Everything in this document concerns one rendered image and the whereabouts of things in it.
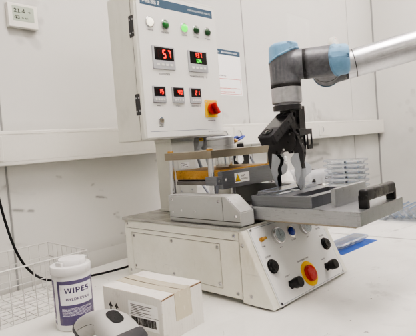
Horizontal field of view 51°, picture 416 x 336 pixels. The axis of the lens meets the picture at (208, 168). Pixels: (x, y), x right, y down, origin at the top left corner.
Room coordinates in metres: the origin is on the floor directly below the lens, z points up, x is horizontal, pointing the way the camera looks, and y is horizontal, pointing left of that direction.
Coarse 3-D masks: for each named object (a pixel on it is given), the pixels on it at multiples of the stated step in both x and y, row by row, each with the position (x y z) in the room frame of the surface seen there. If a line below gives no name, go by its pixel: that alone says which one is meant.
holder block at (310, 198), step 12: (300, 192) 1.04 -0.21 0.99; (312, 192) 1.06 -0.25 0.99; (324, 192) 1.00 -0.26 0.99; (252, 204) 1.05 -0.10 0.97; (264, 204) 1.03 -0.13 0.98; (276, 204) 1.00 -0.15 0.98; (288, 204) 0.98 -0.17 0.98; (300, 204) 0.96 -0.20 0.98; (312, 204) 0.94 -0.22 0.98; (324, 204) 0.97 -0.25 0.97
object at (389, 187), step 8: (384, 184) 0.95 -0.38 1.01; (392, 184) 0.97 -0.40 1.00; (360, 192) 0.89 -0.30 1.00; (368, 192) 0.88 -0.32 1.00; (376, 192) 0.91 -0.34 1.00; (384, 192) 0.94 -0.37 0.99; (392, 192) 0.97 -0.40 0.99; (360, 200) 0.89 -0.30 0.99; (368, 200) 0.88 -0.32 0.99; (360, 208) 0.89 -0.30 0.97; (368, 208) 0.88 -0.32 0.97
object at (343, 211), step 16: (336, 192) 0.93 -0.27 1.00; (352, 192) 0.98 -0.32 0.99; (256, 208) 1.03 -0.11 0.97; (272, 208) 1.00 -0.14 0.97; (288, 208) 0.97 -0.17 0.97; (320, 208) 0.94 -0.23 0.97; (336, 208) 0.92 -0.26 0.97; (352, 208) 0.90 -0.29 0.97; (384, 208) 0.93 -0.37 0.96; (400, 208) 1.00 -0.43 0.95; (304, 224) 0.96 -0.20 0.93; (320, 224) 0.94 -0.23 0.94; (336, 224) 0.89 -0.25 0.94; (352, 224) 0.86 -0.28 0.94
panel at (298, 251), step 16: (272, 224) 1.07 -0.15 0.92; (288, 224) 1.11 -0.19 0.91; (256, 240) 1.00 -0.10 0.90; (272, 240) 1.04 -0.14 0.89; (288, 240) 1.08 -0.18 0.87; (304, 240) 1.12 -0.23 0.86; (320, 240) 1.16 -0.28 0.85; (272, 256) 1.01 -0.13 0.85; (288, 256) 1.05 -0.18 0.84; (304, 256) 1.09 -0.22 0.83; (320, 256) 1.13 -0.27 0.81; (336, 256) 1.17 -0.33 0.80; (272, 272) 0.98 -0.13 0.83; (288, 272) 1.02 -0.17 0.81; (304, 272) 1.05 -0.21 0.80; (320, 272) 1.09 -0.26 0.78; (336, 272) 1.14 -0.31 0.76; (272, 288) 0.96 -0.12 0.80; (288, 288) 0.99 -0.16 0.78; (304, 288) 1.03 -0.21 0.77
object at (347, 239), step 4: (348, 236) 1.50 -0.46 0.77; (352, 236) 1.49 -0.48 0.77; (356, 236) 1.49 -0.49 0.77; (360, 236) 1.48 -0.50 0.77; (336, 240) 1.46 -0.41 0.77; (340, 240) 1.45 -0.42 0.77; (344, 240) 1.45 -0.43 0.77; (348, 240) 1.44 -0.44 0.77; (352, 240) 1.44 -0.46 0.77; (336, 244) 1.40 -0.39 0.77; (340, 244) 1.40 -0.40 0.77
